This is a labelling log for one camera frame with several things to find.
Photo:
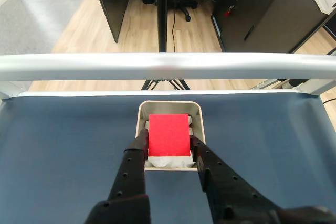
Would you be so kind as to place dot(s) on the dark office cabinet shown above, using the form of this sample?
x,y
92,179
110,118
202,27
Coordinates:
x,y
262,11

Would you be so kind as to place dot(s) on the grey metal stand foot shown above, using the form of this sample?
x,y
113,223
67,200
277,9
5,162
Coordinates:
x,y
262,85

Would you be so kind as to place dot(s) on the square beige box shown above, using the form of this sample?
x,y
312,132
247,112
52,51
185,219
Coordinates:
x,y
168,107

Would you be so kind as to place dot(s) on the red key tag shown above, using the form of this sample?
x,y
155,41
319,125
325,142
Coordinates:
x,y
229,11

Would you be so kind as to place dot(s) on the black vertical post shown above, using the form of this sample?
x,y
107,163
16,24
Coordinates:
x,y
162,11

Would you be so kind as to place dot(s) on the black office chair base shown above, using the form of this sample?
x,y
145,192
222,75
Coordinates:
x,y
185,2

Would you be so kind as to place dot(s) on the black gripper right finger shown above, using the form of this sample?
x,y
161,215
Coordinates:
x,y
225,190

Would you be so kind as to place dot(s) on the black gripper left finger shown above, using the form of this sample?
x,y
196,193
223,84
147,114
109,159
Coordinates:
x,y
128,182

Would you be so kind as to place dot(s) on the red cube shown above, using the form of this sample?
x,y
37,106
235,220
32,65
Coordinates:
x,y
169,134

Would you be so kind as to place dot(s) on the black tripod legs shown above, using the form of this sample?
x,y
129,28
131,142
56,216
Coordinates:
x,y
146,85

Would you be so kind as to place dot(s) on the silver metal table frame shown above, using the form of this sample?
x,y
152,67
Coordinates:
x,y
168,66

